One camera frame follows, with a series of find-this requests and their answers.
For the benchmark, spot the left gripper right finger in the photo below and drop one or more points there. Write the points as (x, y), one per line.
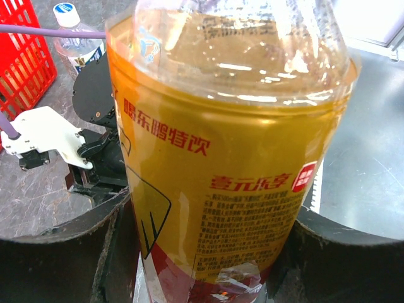
(324, 261)

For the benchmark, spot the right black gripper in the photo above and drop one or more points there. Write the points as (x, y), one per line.
(108, 175)

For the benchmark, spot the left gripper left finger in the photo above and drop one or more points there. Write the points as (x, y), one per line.
(91, 258)

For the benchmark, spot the yellow tea bottle red label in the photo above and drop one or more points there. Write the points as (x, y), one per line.
(225, 110)

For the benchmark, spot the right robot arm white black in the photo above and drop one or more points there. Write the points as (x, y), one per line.
(93, 102)

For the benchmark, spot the clear bottle blue cap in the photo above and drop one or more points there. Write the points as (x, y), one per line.
(75, 53)

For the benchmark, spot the red plastic shopping basket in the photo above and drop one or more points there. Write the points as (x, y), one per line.
(27, 71)

